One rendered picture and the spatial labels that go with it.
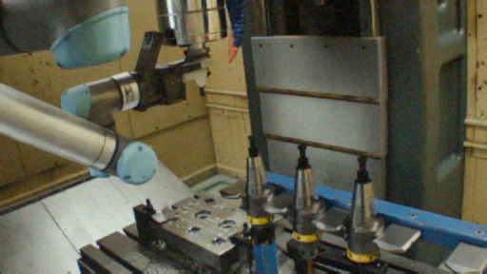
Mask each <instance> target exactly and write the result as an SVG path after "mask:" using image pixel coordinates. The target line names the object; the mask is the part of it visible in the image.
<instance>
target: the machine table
mask: <svg viewBox="0 0 487 274"><path fill-rule="evenodd" d="M207 193H208V192H206V191H203V190H201V191H199V192H198V193H196V194H194V195H193V197H194V198H193V197H191V196H188V197H186V198H184V199H183V200H182V201H180V202H178V203H175V204H173V205H171V207H172V208H173V209H177V208H179V207H180V206H184V205H185V204H189V203H191V202H192V201H194V200H196V199H198V198H200V197H203V196H205V195H206V194H207ZM195 198H196V199H195ZM172 208H167V207H166V208H163V209H161V210H159V211H161V213H162V214H165V215H166V214H167V213H168V212H170V211H172V210H173V209H172ZM292 226H293V225H291V224H290V223H289V222H288V220H286V219H285V218H283V227H284V232H283V233H282V234H280V235H279V236H277V238H276V247H278V249H280V248H282V249H281V250H282V253H283V254H285V256H282V255H280V256H279V257H281V256H282V258H285V257H286V255H287V257H288V258H290V259H288V260H286V261H285V262H282V264H280V265H278V267H279V266H281V267H282V269H283V268H284V269H285V270H283V271H281V270H279V274H290V271H291V274H300V273H301V274H307V270H306V272H305V273H302V272H300V271H299V270H298V271H297V270H296V269H294V268H295V266H294V265H293V263H294V260H293V259H294V255H292V254H289V252H288V251H287V249H286V243H287V242H288V241H290V240H291V239H294V237H293V235H292ZM122 229H123V232H125V233H126V235H124V234H123V233H122V232H120V231H118V230H116V231H114V232H113V233H111V234H108V235H107V236H105V237H104V238H100V239H98V240H97V241H96V244H97V245H98V246H99V248H97V247H96V246H94V245H92V244H89V245H85V246H83V247H80V248H79V251H80V255H81V258H79V259H77V264H78V267H79V270H80V273H82V274H137V273H141V274H142V273H143V274H146V273H147V271H152V274H156V273H155V272H156V270H157V269H158V268H159V270H158V271H159V273H158V274H165V271H164V272H163V270H166V269H165V267H164V265H165V264H163V263H162V262H159V264H157V263H158V262H157V259H158V258H159V257H161V256H160V254H156V253H154V252H153V251H152V250H151V249H150V248H151V246H153V245H148V244H147V243H145V242H144V241H140V236H139V233H138V228H137V225H136V223H132V224H131V225H128V226H125V227H122ZM137 234H138V236H137ZM138 240H139V241H138ZM327 241H329V242H327ZM332 241H333V242H332ZM136 242H137V243H136ZM319 242H321V243H322V244H323V245H327V246H329V247H332V248H337V249H339V250H342V251H347V241H345V240H344V239H343V238H342V237H340V236H338V237H337V236H335V235H332V234H330V233H327V232H323V234H322V237H321V238H320V239H319ZM128 247H130V248H128ZM153 247H154V246H153ZM143 252H144V253H143ZM156 255H158V256H156ZM114 256H116V258H115V257H114ZM155 256H156V257H155ZM151 257H152V258H153V259H149V258H151ZM154 257H155V259H156V260H155V259H154ZM134 259H135V260H136V259H137V260H136V261H138V263H136V262H135V260H134ZM138 259H140V260H138ZM126 260H127V262H126ZM289 260H291V261H289ZM386 260H387V261H386ZM130 261H131V262H130ZM150 261H151V264H150V266H148V263H150ZM155 261H156V262H155ZM380 261H382V262H387V263H388V270H387V273H391V274H457V273H453V272H451V271H446V270H444V269H443V270H442V269H440V268H436V267H434V266H430V265H428V264H422V263H420V262H416V261H413V260H409V259H406V258H404V257H401V256H399V255H394V254H392V253H389V252H384V251H382V250H380ZM154 262H155V263H154ZM108 263H109V264H108ZM137 264H140V265H137ZM145 265H146V267H145ZM114 266H115V267H114ZM410 266H411V267H410ZM144 267H145V268H144ZM293 267H294V268H293ZM316 267H317V268H316ZM142 268H144V270H145V272H146V273H144V272H143V271H144V270H143V269H142ZM141 269H142V270H141ZM154 269H156V270H154ZM312 269H313V271H312V274H351V273H349V272H347V271H342V270H339V269H337V268H336V269H335V268H333V267H330V266H328V265H327V266H326V267H325V265H323V264H319V263H316V262H315V263H314V264H313V265H312ZM420 269H421V270H420ZM153 270H154V271H153ZM392 270H393V271H394V272H393V271H392ZM428 270H429V271H428ZM158 271H157V272H158ZM402 271H403V272H402ZM153 272H154V273H153ZM293 272H294V273H293ZM404 272H405V273H404ZM407 272H409V273H407ZM421 272H423V273H421ZM387 273H386V274H387Z"/></svg>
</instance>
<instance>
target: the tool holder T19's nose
mask: <svg viewBox="0 0 487 274"><path fill-rule="evenodd" d="M320 252H321V243H320V242H319V240H317V241H315V242H311V243H304V242H298V244H297V253H299V254H300V255H301V256H302V257H303V258H305V259H306V260H312V259H314V258H315V256H317V255H318V254H319V253H320Z"/></svg>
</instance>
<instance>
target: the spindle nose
mask: <svg viewBox="0 0 487 274"><path fill-rule="evenodd" d="M154 4H155V9H156V11H155V13H156V15H157V17H156V18H157V23H158V31H159V32H160V33H162V34H163V36H164V38H163V41H162V46H163V47H179V46H188V45H195V44H201V43H210V42H217V41H220V40H223V39H225V37H226V36H227V23H226V17H225V7H224V6H225V2H224V0H154Z"/></svg>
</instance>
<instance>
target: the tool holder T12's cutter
mask: <svg viewBox="0 0 487 274"><path fill-rule="evenodd" d="M249 231H250V238H251V241H252V244H253V245H256V246H260V245H261V244H264V245H265V246H268V245H271V244H273V240H274V241H276V235H275V227H274V226H273V225H272V224H270V226H268V227H265V228H255V227H254V226H251V227H250V228H249Z"/></svg>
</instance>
